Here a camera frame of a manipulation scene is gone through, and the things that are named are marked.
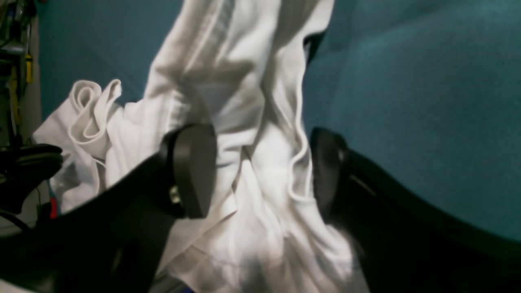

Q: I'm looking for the white T-shirt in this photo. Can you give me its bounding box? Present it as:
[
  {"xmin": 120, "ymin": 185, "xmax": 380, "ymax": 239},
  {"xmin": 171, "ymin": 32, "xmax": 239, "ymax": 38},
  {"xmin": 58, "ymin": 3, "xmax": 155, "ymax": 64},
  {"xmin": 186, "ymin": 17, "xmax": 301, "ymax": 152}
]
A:
[{"xmin": 33, "ymin": 0, "xmax": 370, "ymax": 293}]

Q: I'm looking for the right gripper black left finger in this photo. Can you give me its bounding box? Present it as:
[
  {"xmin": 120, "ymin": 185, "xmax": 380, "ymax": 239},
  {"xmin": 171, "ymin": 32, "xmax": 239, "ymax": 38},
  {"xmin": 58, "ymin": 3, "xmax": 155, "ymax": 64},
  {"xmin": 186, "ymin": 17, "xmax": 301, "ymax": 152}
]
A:
[{"xmin": 1, "ymin": 124, "xmax": 217, "ymax": 293}]

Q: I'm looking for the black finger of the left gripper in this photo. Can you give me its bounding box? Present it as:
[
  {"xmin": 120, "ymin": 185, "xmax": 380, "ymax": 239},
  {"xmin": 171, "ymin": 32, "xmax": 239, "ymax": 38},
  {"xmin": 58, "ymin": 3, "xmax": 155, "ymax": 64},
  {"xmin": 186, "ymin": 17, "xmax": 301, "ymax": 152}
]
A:
[{"xmin": 0, "ymin": 144, "xmax": 63, "ymax": 214}]

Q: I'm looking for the teal table cloth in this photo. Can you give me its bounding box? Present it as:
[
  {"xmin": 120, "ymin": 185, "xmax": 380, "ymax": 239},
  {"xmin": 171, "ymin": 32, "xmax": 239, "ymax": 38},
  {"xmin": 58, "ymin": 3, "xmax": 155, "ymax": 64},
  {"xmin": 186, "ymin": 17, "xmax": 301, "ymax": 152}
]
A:
[{"xmin": 37, "ymin": 0, "xmax": 521, "ymax": 241}]

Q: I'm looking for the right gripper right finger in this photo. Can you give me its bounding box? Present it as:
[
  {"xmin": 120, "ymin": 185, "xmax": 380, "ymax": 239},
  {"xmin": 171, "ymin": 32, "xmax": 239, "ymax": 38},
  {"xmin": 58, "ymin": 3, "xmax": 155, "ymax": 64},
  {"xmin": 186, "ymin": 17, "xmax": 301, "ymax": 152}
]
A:
[{"xmin": 310, "ymin": 128, "xmax": 521, "ymax": 293}]

